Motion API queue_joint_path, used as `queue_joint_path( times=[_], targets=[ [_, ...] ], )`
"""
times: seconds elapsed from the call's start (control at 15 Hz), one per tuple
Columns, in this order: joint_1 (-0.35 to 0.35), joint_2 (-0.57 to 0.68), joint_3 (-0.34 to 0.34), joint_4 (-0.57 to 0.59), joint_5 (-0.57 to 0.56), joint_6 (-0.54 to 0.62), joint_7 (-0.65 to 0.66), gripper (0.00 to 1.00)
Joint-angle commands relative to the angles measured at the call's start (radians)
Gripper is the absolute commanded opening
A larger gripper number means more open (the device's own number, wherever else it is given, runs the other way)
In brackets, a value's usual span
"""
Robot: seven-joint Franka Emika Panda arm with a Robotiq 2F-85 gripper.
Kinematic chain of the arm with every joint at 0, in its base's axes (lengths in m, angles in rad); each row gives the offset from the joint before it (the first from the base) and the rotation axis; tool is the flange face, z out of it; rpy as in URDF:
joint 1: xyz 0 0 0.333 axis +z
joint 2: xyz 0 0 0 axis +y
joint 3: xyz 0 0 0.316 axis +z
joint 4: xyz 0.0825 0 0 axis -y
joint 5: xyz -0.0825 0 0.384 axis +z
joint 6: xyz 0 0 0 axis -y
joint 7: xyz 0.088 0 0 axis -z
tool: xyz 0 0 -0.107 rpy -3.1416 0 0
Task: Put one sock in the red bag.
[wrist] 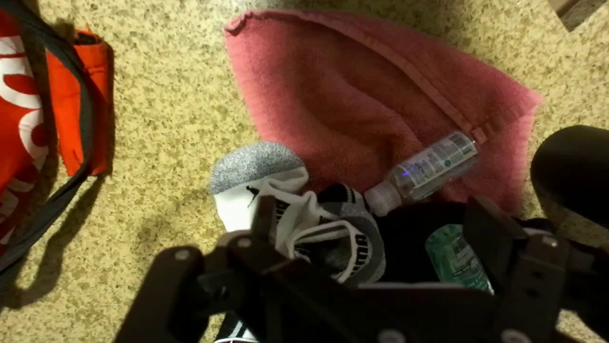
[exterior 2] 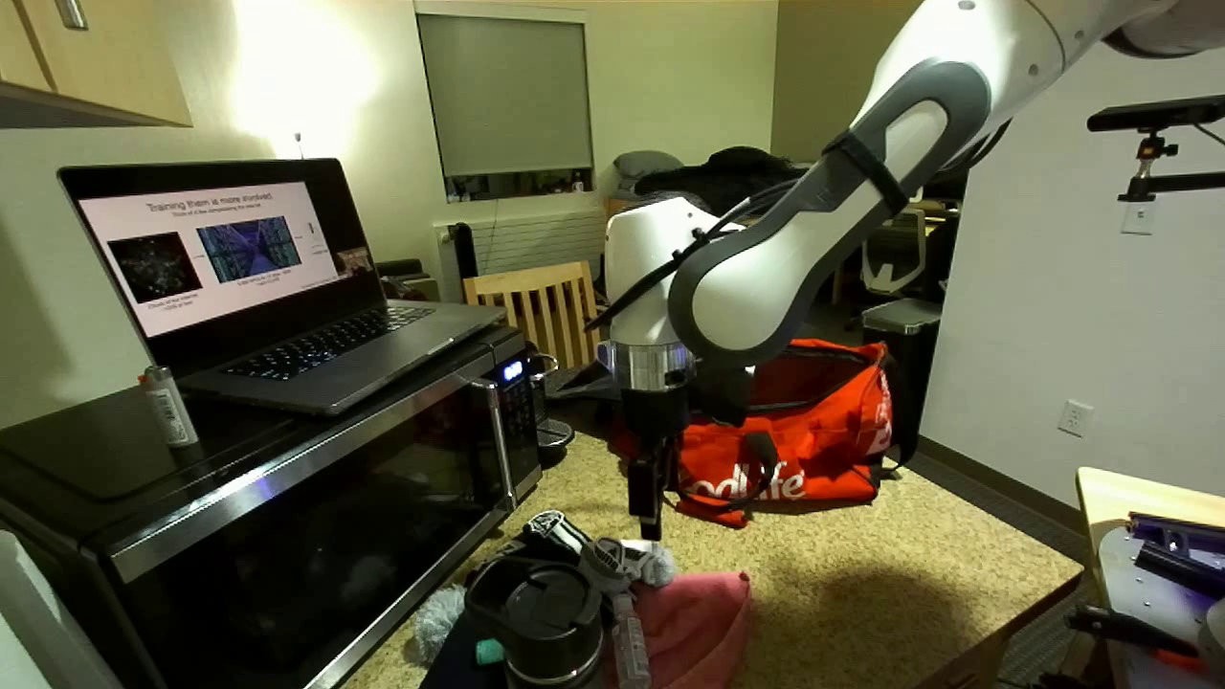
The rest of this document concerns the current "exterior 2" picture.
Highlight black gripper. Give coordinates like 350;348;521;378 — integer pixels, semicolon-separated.
610;381;694;548

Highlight white grey printed sock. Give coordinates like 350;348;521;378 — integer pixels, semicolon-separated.
597;530;678;593

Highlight red duffel bag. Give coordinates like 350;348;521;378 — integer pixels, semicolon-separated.
671;334;901;530

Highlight dark bag pile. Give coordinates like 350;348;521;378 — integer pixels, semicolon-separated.
610;142;805;220

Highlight navy white-striped garment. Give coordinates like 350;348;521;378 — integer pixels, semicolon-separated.
512;507;645;617

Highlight black coffee maker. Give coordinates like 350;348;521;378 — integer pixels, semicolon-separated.
529;348;582;469

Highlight pink cloth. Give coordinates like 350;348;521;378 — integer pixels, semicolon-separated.
632;565;760;689

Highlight clear plastic bottle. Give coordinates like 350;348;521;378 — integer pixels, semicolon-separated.
610;586;654;689

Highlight wooden slat-back chair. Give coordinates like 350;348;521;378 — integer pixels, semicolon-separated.
460;255;606;376

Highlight black steel microwave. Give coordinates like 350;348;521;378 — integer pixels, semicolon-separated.
0;321;554;689

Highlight grey office chair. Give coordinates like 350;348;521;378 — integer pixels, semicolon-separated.
858;201;948;338

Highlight window with grey blind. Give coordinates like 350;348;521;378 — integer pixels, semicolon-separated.
415;12;597;201

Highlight light wooden table top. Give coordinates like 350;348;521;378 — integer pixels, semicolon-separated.
1072;464;1225;689

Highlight small white spray bottle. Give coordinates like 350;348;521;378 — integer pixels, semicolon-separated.
141;363;206;450

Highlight open black laptop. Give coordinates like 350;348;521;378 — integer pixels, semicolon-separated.
55;156;512;419

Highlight black clamp tools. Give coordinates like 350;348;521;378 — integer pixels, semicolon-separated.
1063;507;1225;689

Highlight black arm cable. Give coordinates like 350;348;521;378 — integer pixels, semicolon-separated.
585;187;768;338

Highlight white wall outlet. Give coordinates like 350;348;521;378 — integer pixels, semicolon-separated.
1052;395;1100;443

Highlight black camera on mount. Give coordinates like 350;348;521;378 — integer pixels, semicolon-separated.
1085;91;1225;207

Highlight light wood wall cabinet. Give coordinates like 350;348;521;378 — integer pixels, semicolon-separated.
0;0;196;128

